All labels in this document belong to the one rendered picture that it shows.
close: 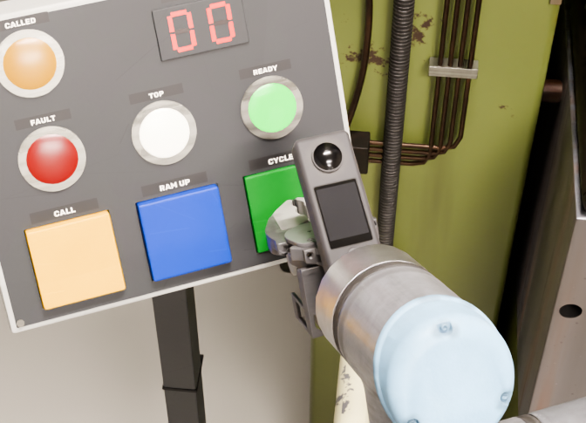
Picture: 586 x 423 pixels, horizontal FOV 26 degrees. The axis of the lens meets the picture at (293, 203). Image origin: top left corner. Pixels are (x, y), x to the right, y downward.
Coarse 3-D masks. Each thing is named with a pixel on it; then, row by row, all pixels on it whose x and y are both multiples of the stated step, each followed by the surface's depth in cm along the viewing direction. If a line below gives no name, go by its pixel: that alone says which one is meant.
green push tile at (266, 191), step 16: (256, 176) 115; (272, 176) 116; (288, 176) 116; (256, 192) 116; (272, 192) 116; (288, 192) 116; (256, 208) 116; (272, 208) 116; (256, 224) 116; (256, 240) 117
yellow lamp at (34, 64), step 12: (12, 48) 106; (24, 48) 106; (36, 48) 107; (48, 48) 107; (12, 60) 106; (24, 60) 106; (36, 60) 107; (48, 60) 107; (12, 72) 107; (24, 72) 107; (36, 72) 107; (48, 72) 107; (24, 84) 107; (36, 84) 107
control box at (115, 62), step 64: (64, 0) 107; (128, 0) 108; (192, 0) 110; (256, 0) 111; (320, 0) 113; (0, 64) 106; (64, 64) 108; (128, 64) 109; (192, 64) 111; (256, 64) 113; (320, 64) 114; (0, 128) 108; (64, 128) 109; (128, 128) 111; (192, 128) 112; (256, 128) 114; (320, 128) 116; (0, 192) 109; (64, 192) 111; (128, 192) 112; (0, 256) 111; (128, 256) 114; (256, 256) 118
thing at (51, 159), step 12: (36, 144) 109; (48, 144) 109; (60, 144) 109; (72, 144) 110; (36, 156) 109; (48, 156) 109; (60, 156) 110; (72, 156) 110; (36, 168) 109; (48, 168) 110; (60, 168) 110; (72, 168) 110; (48, 180) 110; (60, 180) 110
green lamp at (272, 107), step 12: (276, 84) 113; (252, 96) 113; (264, 96) 113; (276, 96) 114; (288, 96) 114; (252, 108) 113; (264, 108) 114; (276, 108) 114; (288, 108) 114; (252, 120) 114; (264, 120) 114; (276, 120) 114; (288, 120) 115
